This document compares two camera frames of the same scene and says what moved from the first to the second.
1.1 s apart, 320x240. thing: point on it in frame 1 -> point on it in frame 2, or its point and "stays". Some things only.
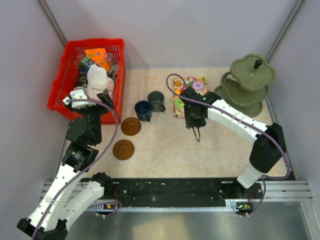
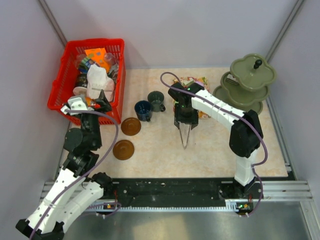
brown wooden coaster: [123, 150] stays
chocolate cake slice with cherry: [231, 79] stays
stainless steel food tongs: [197, 136] -> [184, 147]
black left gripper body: [93, 115] stays
